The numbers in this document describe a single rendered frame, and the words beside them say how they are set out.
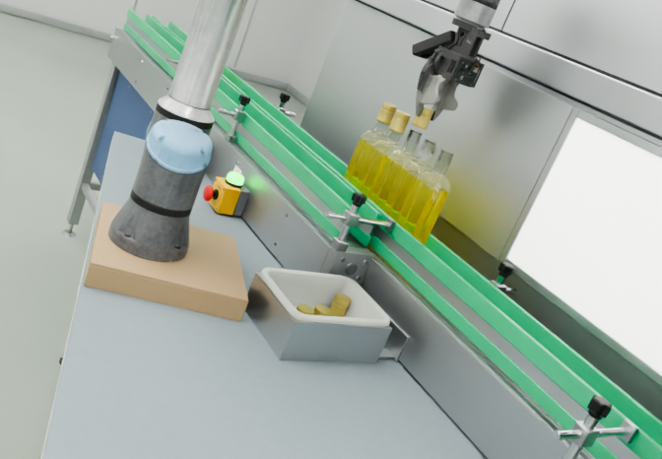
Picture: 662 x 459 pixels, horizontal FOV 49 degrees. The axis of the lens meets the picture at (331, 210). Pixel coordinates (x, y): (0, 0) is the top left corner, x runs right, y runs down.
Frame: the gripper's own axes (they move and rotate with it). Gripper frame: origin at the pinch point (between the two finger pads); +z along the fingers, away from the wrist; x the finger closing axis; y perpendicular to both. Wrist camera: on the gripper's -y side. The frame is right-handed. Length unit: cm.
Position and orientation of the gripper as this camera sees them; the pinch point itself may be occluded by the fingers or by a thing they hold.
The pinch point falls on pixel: (425, 111)
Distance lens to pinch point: 159.5
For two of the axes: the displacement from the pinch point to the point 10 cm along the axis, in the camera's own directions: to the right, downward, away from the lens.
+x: 8.0, 1.3, 5.8
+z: -3.6, 8.9, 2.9
